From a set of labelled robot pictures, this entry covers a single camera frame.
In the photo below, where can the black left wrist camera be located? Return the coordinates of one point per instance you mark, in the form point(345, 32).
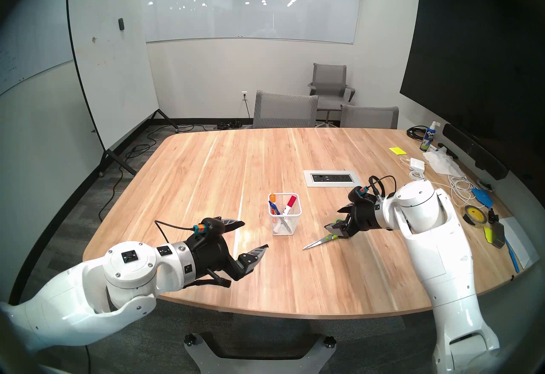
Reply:
point(210, 228)

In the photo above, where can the orange cap white marker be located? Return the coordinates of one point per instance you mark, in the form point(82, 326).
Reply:
point(272, 198)

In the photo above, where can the written wall whiteboard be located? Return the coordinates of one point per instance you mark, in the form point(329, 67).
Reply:
point(38, 36)

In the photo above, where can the red cap dotted marker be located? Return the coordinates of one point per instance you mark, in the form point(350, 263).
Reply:
point(291, 202)

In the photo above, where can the blue marker pen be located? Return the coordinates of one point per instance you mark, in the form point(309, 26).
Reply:
point(513, 256)

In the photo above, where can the white mesh pen holder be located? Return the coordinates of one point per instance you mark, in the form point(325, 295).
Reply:
point(284, 226)

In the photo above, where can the rolling whiteboard on stand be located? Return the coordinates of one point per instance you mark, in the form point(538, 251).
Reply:
point(115, 79)

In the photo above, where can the yellow sticky note pad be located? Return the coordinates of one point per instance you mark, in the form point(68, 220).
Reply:
point(397, 151)

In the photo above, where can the black video sound bar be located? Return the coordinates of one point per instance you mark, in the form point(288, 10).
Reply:
point(472, 149)

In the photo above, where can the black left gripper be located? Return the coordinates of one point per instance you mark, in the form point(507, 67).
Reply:
point(210, 256)

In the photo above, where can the blue ballpoint pen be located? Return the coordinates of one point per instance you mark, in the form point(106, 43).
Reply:
point(273, 208)

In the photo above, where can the grey table power outlet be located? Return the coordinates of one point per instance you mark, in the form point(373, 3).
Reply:
point(332, 178)

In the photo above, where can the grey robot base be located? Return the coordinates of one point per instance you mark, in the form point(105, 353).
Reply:
point(259, 362)

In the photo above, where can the blue flat object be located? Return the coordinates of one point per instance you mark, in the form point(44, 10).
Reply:
point(483, 197)

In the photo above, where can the white paper sheet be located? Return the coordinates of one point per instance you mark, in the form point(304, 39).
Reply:
point(521, 241)

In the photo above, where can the yellow tape measure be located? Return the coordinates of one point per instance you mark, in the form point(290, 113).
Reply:
point(497, 234)

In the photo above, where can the whiteboard cleaner spray bottle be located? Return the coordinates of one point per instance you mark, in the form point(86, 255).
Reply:
point(428, 139)

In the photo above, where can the white power adapter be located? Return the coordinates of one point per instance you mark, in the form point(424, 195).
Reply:
point(418, 163)

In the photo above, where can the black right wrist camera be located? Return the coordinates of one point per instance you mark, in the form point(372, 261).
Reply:
point(357, 194)

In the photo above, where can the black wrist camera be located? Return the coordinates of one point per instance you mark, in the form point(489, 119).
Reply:
point(357, 194)
point(210, 228)

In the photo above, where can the wide grey mesh chair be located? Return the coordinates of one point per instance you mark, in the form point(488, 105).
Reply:
point(285, 111)

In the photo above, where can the large black wall screen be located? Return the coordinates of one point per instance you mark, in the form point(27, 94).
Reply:
point(477, 49)

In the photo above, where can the small black bottle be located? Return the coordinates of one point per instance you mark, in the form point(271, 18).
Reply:
point(493, 216)

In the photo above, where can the yellow black tape roll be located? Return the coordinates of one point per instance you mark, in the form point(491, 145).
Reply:
point(474, 215)

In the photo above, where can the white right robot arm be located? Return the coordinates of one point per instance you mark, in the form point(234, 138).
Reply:
point(434, 258)

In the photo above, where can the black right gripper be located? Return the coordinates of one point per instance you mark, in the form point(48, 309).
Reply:
point(364, 217)

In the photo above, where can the grey armrest office chair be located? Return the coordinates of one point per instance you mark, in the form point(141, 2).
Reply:
point(330, 83)

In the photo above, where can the low grey mesh chair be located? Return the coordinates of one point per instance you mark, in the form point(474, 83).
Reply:
point(370, 118)

